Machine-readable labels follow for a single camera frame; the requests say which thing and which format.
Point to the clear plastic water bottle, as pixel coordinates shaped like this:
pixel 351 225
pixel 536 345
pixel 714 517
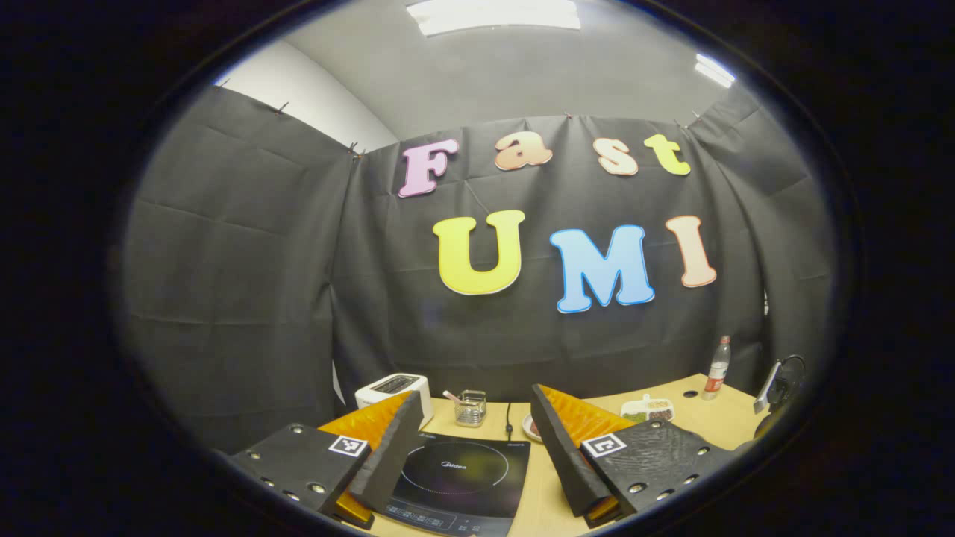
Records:
pixel 718 373

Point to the black backdrop cloth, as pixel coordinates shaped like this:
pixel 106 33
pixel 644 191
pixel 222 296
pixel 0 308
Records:
pixel 246 298

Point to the round white plate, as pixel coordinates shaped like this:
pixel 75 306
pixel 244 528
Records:
pixel 530 429

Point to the pink striped straw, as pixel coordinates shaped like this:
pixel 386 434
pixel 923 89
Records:
pixel 452 397

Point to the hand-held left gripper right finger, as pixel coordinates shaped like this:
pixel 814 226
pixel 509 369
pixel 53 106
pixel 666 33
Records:
pixel 563 462

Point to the black induction cooktop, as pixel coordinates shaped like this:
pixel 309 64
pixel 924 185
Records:
pixel 455 477

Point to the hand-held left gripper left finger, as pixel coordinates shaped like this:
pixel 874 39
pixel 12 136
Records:
pixel 388 462

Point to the white divided bean dish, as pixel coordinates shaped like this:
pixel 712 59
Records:
pixel 649 409

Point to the white toaster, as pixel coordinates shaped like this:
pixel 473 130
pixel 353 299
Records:
pixel 392 386

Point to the small ceiling light panel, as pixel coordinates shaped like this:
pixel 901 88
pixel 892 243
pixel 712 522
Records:
pixel 715 69

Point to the large ceiling light panel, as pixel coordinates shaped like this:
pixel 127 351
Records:
pixel 492 15

